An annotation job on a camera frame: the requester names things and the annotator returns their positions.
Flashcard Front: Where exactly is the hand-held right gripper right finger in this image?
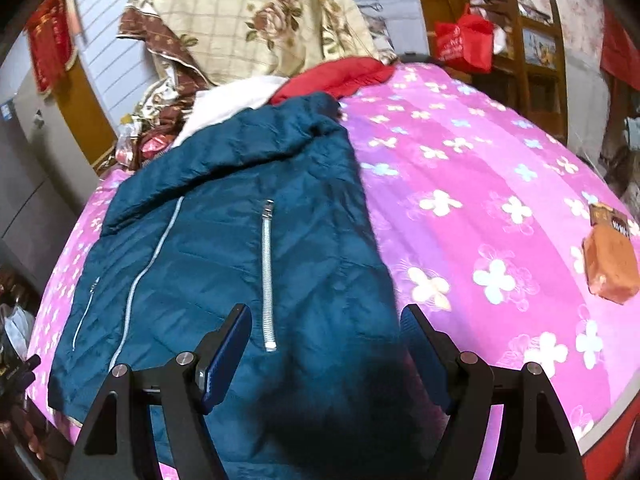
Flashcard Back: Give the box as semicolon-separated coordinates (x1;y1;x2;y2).
400;303;587;480

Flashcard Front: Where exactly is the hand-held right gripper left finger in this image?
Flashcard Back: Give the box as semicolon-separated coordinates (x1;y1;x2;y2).
64;303;253;480

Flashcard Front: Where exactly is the teal puffer jacket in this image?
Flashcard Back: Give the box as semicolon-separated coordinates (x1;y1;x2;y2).
48;93;441;480

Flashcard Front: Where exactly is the pink floral bed sheet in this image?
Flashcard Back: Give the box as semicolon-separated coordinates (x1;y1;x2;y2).
27;62;640;480

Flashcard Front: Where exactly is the orange snack packet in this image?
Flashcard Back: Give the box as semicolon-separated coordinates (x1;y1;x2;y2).
582;203;640;305

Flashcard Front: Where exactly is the white garment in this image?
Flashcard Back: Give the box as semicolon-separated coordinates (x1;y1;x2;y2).
172;76;290;147

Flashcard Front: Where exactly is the brown patterned blanket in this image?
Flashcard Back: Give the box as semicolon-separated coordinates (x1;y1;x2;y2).
102;7;211;171

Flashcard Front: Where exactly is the red garment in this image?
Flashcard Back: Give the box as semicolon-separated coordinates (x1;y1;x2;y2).
270;58;396;106

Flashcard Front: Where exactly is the wooden door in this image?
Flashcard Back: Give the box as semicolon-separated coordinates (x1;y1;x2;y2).
52;57;118;176

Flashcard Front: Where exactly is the wooden shelf unit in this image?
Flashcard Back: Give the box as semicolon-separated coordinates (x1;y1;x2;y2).
470;0;568;143

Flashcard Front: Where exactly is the red shopping bag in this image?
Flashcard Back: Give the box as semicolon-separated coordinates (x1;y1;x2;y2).
433;4;496;73

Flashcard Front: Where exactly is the cream floral quilt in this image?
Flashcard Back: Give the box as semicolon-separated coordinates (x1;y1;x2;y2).
131;0;376;86

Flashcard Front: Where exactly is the red hanging banner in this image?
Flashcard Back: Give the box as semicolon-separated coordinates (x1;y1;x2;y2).
24;0;81;97

